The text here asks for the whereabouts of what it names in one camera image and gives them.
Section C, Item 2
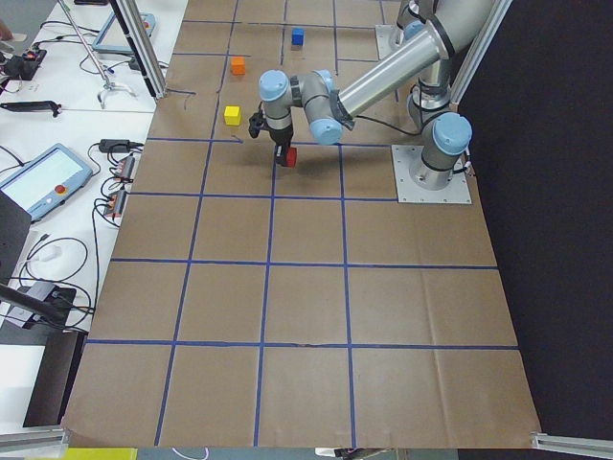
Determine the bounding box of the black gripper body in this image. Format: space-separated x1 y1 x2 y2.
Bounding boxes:
264 114 293 148

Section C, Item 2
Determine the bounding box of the red wooden block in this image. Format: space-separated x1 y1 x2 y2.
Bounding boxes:
284 147 297 168

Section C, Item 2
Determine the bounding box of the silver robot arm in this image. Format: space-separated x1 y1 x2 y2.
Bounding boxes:
248 1 496 168

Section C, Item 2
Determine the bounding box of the yellow wooden block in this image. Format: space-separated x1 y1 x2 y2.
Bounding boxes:
223 105 242 127

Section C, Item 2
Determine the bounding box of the orange wooden block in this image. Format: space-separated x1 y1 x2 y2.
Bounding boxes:
230 56 246 76

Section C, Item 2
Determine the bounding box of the blue wooden block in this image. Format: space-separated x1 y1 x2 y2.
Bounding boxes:
291 27 305 48

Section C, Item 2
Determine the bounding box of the brown paper table cover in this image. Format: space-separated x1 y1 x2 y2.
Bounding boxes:
63 1 539 449

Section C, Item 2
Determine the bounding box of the black power adapter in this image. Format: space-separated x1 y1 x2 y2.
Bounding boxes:
98 139 130 153

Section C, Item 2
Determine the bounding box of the teach pendant tablet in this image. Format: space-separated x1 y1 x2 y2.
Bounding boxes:
1 144 93 222
90 10 159 55

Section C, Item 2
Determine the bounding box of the black curtain panel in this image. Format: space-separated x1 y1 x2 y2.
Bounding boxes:
461 1 612 440

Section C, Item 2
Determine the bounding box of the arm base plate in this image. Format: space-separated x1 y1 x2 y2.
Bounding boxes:
391 145 472 205
375 25 404 60

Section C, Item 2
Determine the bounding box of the aluminium frame post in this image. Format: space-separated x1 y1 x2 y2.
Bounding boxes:
110 0 166 100

